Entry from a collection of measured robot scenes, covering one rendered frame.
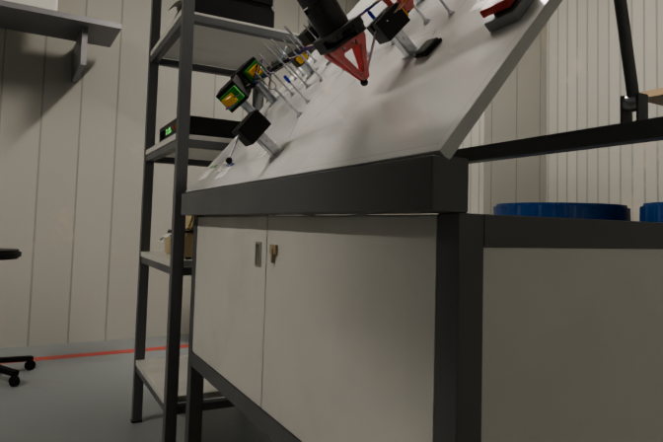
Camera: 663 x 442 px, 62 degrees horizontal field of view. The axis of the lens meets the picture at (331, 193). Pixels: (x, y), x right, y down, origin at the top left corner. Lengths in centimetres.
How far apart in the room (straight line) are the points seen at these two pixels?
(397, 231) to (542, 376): 26
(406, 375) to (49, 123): 338
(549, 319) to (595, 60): 310
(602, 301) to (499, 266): 20
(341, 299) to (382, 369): 14
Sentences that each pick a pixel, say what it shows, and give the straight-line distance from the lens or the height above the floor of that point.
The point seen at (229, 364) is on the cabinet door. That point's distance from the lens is 140.
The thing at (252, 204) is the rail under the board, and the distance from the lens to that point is 114.
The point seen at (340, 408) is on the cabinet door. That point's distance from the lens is 92.
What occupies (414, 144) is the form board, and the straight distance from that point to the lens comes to 70.
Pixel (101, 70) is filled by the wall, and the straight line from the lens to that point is 400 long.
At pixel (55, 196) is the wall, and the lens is 386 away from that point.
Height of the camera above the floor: 78
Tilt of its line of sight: 3 degrees up
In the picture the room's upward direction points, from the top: 2 degrees clockwise
